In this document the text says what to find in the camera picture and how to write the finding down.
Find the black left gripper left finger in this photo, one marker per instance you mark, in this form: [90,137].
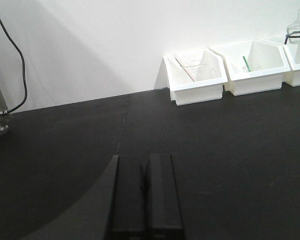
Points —
[129,205]

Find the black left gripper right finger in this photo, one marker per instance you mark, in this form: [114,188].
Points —
[162,205]

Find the large glass beaker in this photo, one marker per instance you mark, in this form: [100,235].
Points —
[195,66]

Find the small glass beaker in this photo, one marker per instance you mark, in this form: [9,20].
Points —
[251,68]

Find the white bin left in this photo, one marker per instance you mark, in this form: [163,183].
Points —
[207,86]

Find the white bin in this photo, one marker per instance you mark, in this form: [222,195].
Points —
[207,86]
[270,57]
[292,53]

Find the white bin middle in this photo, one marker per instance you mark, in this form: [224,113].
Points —
[270,57]

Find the white bin right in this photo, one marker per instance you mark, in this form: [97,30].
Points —
[292,53]

